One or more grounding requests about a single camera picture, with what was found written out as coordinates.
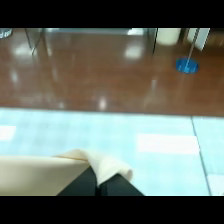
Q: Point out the cream garment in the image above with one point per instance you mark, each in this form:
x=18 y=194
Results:
x=33 y=175

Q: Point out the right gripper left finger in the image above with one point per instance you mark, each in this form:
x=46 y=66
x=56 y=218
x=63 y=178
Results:
x=83 y=185

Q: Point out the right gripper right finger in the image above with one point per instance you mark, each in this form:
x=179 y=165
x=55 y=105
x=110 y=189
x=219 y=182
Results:
x=118 y=187

